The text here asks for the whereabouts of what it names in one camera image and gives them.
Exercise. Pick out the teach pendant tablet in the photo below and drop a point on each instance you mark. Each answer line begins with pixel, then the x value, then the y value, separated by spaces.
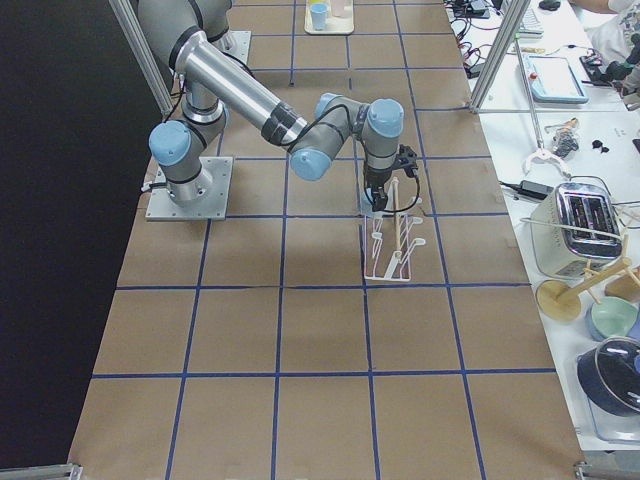
pixel 552 80

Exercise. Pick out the blue plastic cup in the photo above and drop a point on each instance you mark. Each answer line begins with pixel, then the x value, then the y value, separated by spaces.
pixel 318 14

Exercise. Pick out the aluminium frame post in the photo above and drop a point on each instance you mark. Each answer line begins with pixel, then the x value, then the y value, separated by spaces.
pixel 505 37

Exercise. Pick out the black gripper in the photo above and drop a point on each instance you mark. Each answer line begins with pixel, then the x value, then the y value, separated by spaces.
pixel 374 180

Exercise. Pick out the light blue ikea cup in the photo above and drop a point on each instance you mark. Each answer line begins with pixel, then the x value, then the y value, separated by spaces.
pixel 366 208

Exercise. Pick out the black power adapter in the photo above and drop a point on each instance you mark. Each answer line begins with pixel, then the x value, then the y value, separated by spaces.
pixel 529 189

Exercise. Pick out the wooden mug tree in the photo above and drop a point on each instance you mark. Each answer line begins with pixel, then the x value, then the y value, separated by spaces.
pixel 557 300

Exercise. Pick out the green bowl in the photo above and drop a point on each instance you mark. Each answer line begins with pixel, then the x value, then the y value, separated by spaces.
pixel 611 317

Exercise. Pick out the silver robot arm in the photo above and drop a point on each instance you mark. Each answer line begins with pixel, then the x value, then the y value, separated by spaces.
pixel 211 16
pixel 186 35

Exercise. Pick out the white wire cup rack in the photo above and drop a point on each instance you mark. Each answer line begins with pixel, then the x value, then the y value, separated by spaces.
pixel 389 243

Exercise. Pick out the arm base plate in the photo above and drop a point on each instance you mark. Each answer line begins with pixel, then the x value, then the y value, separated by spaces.
pixel 205 197
pixel 235 43

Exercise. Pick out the long reacher grabber tool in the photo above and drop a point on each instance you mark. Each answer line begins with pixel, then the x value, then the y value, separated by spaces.
pixel 541 153

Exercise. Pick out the silver toaster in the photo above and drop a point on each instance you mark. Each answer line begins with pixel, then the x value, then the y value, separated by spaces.
pixel 575 228

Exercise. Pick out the cream plastic tray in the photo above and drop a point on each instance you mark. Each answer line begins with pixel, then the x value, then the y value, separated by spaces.
pixel 334 25

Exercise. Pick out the pink plastic cup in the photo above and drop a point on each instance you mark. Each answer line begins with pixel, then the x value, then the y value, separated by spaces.
pixel 338 8

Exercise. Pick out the dark blue pot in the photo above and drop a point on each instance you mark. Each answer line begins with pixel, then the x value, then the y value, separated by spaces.
pixel 609 375

